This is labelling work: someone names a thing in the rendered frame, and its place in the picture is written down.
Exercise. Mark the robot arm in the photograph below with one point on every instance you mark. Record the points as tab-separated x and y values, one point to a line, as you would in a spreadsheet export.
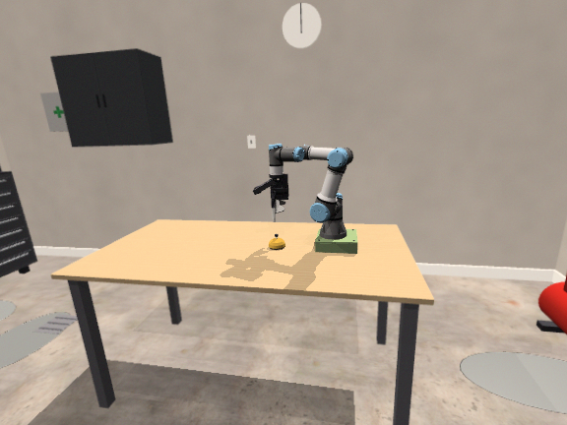
328	207

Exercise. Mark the gold dome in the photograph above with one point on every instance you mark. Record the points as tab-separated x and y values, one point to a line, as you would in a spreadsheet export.
276	243

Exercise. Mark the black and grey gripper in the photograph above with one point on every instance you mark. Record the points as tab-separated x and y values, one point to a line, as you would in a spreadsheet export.
279	192

